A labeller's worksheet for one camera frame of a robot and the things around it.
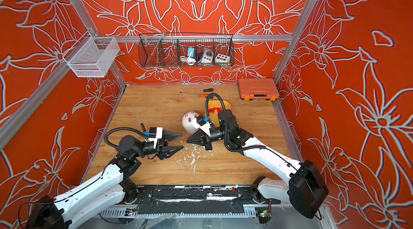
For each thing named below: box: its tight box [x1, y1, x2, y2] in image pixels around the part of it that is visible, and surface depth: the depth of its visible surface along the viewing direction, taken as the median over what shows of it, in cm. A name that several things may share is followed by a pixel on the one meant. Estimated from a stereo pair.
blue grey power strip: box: [187, 47, 196, 58], surface depth 85 cm
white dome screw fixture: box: [181, 111, 199, 134], surface depth 91 cm
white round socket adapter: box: [200, 47, 215, 64], surface depth 93 cm
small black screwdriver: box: [195, 88, 214, 93], surface depth 120 cm
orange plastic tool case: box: [238, 77, 280, 102], surface depth 113 cm
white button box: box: [214, 53, 231, 64], surface depth 96 cm
